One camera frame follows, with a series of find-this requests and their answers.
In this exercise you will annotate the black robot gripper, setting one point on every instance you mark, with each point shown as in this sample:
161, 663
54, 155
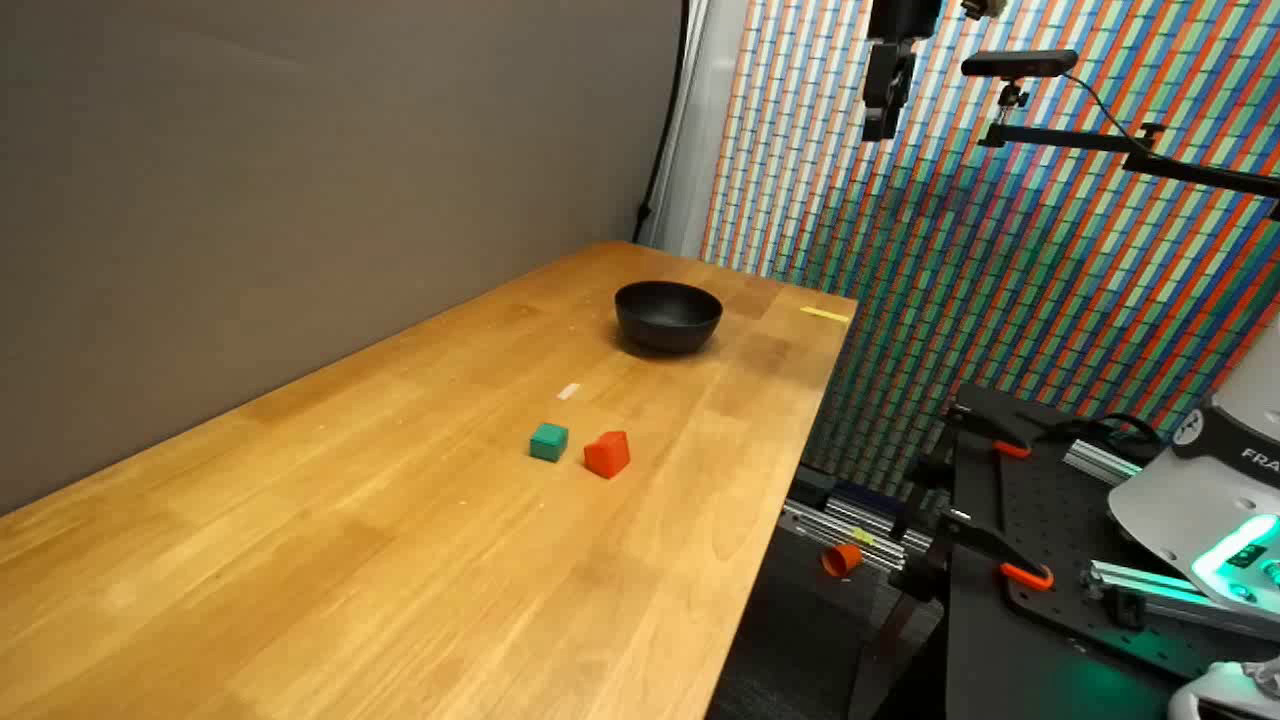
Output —
904, 18

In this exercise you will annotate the orange block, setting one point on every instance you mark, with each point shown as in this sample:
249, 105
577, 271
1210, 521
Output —
606, 458

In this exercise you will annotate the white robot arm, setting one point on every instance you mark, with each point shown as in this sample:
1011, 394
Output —
1206, 500

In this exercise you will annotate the black bowl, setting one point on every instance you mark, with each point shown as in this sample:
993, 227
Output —
668, 323

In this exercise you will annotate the yellow tape strip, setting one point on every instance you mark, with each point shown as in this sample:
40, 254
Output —
826, 312

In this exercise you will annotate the small white tape piece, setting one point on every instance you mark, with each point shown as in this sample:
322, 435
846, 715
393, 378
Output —
568, 389

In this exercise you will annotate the orange round knob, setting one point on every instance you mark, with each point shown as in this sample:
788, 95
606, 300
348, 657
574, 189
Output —
842, 559

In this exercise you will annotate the green block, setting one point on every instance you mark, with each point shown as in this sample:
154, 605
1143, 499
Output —
549, 443

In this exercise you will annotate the black mounting plate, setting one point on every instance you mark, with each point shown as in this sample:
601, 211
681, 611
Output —
1012, 643

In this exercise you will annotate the black camera on mount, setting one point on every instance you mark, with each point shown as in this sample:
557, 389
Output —
1020, 60

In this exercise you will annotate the aluminium rail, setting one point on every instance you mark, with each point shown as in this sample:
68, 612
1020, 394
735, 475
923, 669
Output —
853, 530
1100, 463
1146, 584

